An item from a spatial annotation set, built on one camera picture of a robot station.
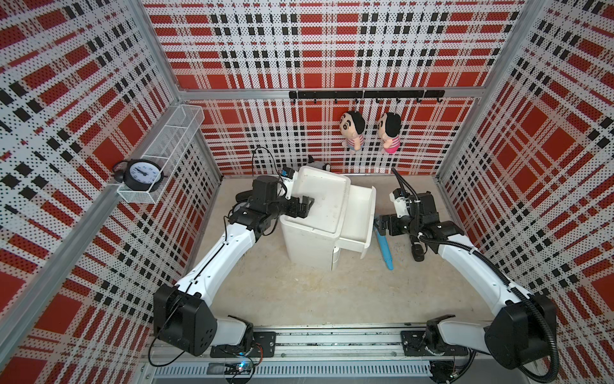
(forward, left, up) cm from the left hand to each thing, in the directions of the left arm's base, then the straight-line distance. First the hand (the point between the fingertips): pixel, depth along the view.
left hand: (305, 197), depth 80 cm
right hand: (-4, -29, -8) cm, 30 cm away
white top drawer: (-6, -19, -13) cm, 23 cm away
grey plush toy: (+20, -6, -5) cm, 22 cm away
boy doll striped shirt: (+28, -17, +8) cm, 34 cm away
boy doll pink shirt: (+31, -33, +6) cm, 46 cm away
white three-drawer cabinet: (-15, -3, -2) cm, 16 cm away
